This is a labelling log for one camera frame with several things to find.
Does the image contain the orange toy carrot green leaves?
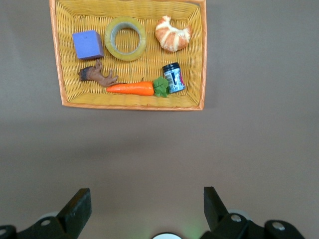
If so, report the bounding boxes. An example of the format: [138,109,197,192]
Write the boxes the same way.
[106,76,170,98]

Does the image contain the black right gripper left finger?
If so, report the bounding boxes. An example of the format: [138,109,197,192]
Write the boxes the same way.
[0,188,92,239]

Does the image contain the yellowish clear tape roll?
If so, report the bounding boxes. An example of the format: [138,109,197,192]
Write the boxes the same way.
[104,16,147,62]

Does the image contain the yellow wicker basket orange rim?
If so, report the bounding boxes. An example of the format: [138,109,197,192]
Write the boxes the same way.
[49,0,207,112]

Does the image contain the small blue can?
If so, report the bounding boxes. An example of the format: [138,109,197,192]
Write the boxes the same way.
[162,62,186,94]

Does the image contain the brown table cover cloth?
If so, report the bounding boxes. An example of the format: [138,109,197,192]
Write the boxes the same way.
[0,0,319,239]

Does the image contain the toy croissant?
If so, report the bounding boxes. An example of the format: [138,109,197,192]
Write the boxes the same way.
[155,15,192,53]

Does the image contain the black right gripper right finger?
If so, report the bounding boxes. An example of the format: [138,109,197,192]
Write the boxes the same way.
[200,186,306,239]

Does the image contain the purple foam cube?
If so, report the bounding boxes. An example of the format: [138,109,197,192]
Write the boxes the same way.
[72,30,105,60]

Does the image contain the brown toy animal figure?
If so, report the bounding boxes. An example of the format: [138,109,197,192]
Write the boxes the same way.
[78,59,119,88]

